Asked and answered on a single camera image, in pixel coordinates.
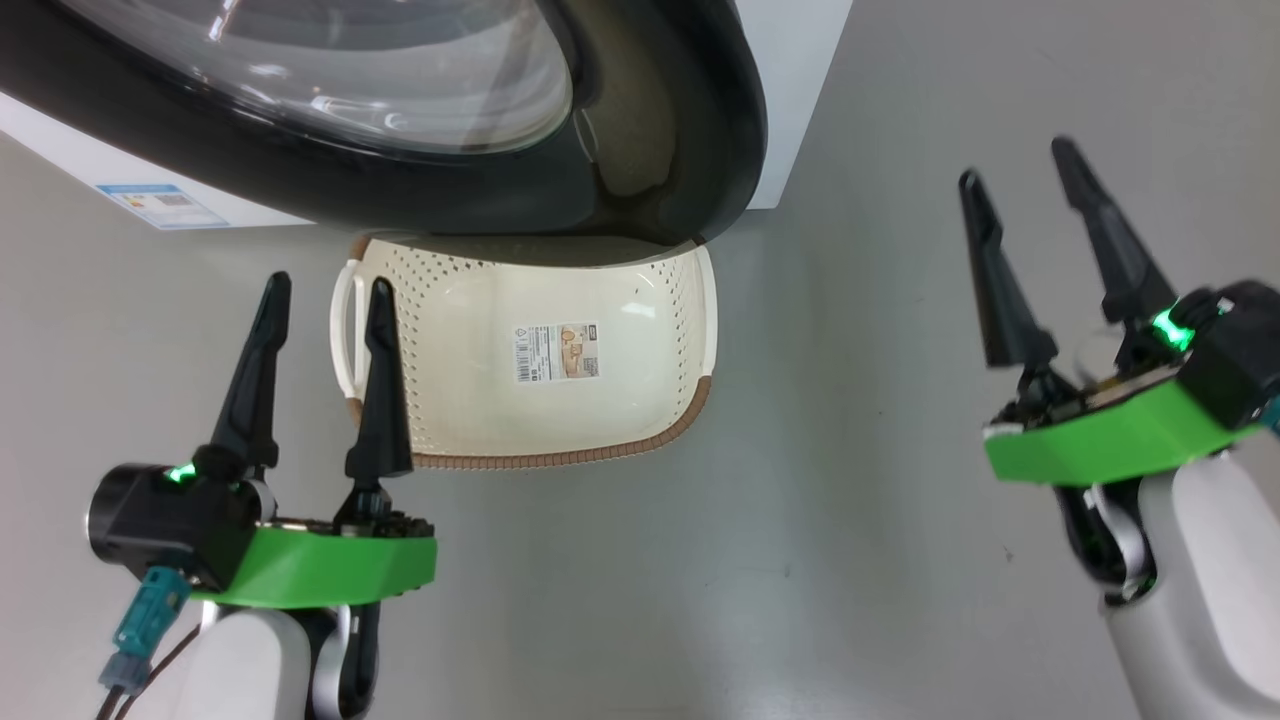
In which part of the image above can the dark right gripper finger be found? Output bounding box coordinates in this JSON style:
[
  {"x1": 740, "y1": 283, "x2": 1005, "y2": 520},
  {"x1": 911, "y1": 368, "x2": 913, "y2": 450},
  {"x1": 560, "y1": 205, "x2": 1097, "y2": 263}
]
[
  {"x1": 1050, "y1": 136, "x2": 1179, "y2": 373},
  {"x1": 958, "y1": 168, "x2": 1079, "y2": 413}
]

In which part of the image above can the blue energy label sticker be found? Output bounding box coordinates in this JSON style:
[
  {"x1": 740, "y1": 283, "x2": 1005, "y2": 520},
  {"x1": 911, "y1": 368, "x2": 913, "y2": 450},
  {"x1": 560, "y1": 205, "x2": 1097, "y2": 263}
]
[{"x1": 97, "y1": 183, "x2": 223, "y2": 231}]

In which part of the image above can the teal left camera connector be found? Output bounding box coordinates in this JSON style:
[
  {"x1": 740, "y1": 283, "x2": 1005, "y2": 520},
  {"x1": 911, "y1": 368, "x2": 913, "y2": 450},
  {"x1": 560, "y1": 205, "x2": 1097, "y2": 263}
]
[{"x1": 98, "y1": 565, "x2": 191, "y2": 696}]

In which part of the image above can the cream perforated laundry basket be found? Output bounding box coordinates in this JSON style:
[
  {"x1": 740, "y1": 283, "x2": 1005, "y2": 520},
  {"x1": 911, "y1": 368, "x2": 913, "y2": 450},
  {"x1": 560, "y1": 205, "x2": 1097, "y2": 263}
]
[{"x1": 330, "y1": 232, "x2": 719, "y2": 471}]

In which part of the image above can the black left camera cable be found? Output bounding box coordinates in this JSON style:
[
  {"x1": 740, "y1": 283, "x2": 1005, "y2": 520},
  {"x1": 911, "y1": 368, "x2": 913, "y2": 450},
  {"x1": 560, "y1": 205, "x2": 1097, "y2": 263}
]
[{"x1": 95, "y1": 622, "x2": 206, "y2": 720}]

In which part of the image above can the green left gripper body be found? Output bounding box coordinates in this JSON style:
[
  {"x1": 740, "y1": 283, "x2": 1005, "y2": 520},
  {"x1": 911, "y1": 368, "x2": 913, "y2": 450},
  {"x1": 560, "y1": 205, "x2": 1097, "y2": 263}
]
[{"x1": 188, "y1": 510, "x2": 439, "y2": 609}]

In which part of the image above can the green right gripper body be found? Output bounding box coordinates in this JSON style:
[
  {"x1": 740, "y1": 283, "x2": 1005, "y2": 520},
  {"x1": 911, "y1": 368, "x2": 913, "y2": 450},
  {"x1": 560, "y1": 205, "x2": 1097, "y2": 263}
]
[{"x1": 982, "y1": 362, "x2": 1268, "y2": 489}]

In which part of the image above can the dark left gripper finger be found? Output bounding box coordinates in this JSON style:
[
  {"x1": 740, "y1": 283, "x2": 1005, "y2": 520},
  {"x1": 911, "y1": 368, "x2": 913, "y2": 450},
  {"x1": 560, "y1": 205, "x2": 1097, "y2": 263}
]
[
  {"x1": 335, "y1": 277, "x2": 415, "y2": 521},
  {"x1": 193, "y1": 270, "x2": 293, "y2": 483}
]

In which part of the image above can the black glass washing machine door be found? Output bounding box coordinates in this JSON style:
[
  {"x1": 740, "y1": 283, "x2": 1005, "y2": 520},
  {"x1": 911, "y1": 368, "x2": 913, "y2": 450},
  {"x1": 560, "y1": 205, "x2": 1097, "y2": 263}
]
[{"x1": 0, "y1": 0, "x2": 769, "y2": 269}]

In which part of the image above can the paper basket product sticker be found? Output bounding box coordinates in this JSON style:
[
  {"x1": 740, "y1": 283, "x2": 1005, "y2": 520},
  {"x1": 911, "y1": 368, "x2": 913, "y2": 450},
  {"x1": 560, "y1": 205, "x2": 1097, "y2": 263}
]
[{"x1": 513, "y1": 322, "x2": 601, "y2": 384}]

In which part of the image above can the white washing machine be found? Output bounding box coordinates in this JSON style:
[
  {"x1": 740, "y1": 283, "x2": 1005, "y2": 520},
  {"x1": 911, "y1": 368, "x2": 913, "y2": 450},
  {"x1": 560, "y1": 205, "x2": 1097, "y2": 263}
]
[{"x1": 0, "y1": 0, "x2": 854, "y2": 231}]

